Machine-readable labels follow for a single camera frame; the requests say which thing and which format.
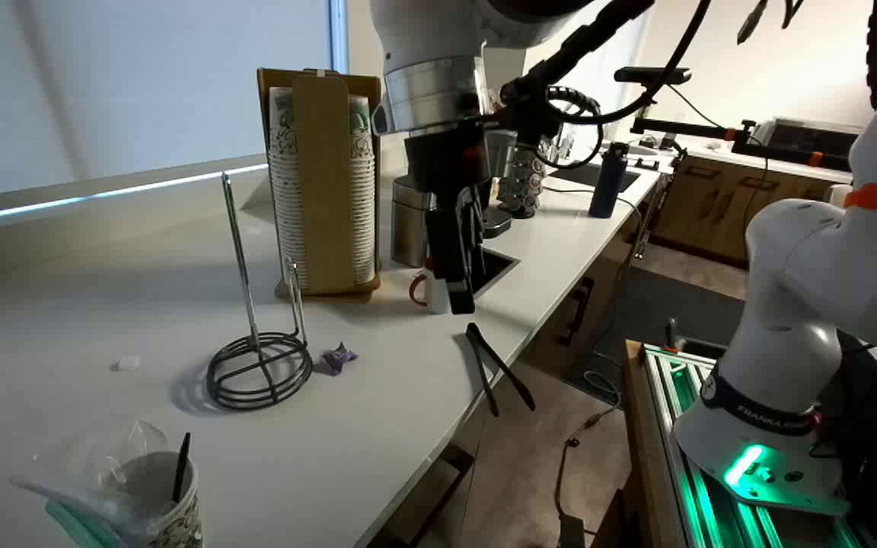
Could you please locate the black camera support rod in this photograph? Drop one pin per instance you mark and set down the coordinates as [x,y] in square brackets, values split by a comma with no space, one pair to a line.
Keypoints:
[683,126]

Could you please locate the small purple crumpled piece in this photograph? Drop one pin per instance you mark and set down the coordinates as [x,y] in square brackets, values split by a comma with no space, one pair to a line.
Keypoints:
[335,362]

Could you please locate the black stereo camera bar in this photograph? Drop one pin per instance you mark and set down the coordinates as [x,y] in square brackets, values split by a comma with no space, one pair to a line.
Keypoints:
[652,74]

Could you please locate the dark box appliance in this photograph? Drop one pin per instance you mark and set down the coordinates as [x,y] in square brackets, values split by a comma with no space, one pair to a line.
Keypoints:
[807,141]

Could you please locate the brown wooden cabinet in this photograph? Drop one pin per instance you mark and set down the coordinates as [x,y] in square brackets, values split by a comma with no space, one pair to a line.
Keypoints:
[721,210]

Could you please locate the teal plastic piece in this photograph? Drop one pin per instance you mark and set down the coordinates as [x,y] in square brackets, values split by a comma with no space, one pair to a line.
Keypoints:
[82,525]

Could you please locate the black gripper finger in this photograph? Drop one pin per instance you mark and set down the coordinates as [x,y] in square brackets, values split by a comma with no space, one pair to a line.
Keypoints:
[440,239]
[478,255]

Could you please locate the speckled patterned cup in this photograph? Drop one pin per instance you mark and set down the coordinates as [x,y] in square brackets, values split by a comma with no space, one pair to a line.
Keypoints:
[522,183]

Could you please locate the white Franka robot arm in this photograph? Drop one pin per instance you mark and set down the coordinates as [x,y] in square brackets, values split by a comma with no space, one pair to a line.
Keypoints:
[815,284]

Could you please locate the wooden paper cup dispenser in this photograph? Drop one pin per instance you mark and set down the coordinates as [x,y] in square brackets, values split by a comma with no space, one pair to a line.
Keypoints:
[319,183]

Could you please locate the stack of patterned paper cups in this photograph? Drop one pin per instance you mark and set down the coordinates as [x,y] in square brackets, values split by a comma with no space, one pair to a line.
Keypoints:
[285,194]
[360,194]

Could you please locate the robot base table green rails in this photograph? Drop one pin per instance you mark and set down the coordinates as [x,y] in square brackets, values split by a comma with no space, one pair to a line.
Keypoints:
[661,459]

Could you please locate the white cup with red inside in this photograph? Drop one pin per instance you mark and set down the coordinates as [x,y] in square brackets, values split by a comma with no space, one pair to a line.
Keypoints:
[426,297]

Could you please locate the black stir stick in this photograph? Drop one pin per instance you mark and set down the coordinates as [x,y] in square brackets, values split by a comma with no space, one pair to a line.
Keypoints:
[179,470]

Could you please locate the dark grey appliance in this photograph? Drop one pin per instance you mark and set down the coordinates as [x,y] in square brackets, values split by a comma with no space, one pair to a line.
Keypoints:
[412,223]

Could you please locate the dark counter sink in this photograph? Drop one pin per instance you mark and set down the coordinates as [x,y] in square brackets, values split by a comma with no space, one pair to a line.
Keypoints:
[495,269]

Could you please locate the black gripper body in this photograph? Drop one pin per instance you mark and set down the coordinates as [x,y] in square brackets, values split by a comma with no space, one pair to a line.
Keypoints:
[442,163]

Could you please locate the black kitchen tongs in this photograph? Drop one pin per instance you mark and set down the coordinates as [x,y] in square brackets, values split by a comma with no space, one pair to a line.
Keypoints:
[488,367]

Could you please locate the white window roller blind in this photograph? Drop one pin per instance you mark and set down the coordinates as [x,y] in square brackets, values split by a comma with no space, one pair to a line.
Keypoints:
[135,80]

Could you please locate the black tall bottle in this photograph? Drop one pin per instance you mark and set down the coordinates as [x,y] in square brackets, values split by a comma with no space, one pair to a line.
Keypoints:
[608,183]

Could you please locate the clear plastic wrapper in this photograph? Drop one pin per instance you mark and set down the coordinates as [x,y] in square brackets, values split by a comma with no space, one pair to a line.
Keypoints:
[82,474]

